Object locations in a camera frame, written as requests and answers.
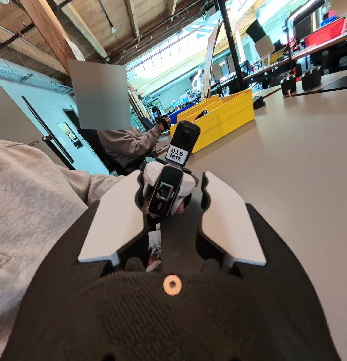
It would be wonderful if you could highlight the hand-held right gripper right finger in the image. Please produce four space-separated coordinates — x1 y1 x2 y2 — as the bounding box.
196 171 267 275

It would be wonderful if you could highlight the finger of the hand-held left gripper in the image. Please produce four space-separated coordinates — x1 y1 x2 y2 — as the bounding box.
173 173 198 215
143 164 163 198

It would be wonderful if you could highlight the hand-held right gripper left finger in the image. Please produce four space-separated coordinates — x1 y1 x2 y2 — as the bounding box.
78 170 150 269

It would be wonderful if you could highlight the black ethernet adapter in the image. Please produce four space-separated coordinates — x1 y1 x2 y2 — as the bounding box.
147 165 184 219

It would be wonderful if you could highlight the person's left forearm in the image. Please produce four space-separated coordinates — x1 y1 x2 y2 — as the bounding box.
86 173 126 206

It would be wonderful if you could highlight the grey desk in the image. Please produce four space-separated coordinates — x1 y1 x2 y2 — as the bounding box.
155 68 347 361

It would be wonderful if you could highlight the black desk mat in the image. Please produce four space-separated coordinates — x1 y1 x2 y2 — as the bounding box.
320 74 347 93

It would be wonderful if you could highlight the yellow plastic bin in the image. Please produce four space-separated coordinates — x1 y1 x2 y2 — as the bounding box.
169 88 256 154

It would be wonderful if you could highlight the black office chair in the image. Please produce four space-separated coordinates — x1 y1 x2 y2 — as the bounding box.
78 128 129 175

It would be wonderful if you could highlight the tall cardboard sheet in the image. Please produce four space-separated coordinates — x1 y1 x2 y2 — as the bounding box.
201 19 222 100

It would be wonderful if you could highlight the black charging block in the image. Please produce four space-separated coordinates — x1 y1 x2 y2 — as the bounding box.
301 68 323 91
281 76 297 95

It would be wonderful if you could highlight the red plastic bin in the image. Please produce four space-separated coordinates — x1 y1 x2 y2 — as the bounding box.
304 15 347 48

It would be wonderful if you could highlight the black metal post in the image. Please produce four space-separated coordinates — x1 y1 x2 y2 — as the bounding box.
217 0 246 92

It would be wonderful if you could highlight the black tablet with wooden frame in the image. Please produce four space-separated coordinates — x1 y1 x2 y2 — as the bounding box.
245 19 275 58

